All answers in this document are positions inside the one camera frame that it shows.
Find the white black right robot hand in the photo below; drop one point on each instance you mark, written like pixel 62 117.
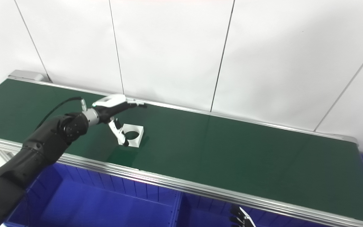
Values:
pixel 241 219

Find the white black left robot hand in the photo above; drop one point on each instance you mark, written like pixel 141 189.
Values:
pixel 109 105

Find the white square part round hole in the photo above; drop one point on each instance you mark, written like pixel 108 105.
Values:
pixel 139 137

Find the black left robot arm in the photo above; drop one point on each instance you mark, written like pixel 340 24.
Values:
pixel 36 148

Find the aluminium conveyor leg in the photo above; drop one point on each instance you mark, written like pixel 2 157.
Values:
pixel 4 155

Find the green conveyor belt aluminium frame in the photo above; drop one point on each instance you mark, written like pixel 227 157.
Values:
pixel 232 157

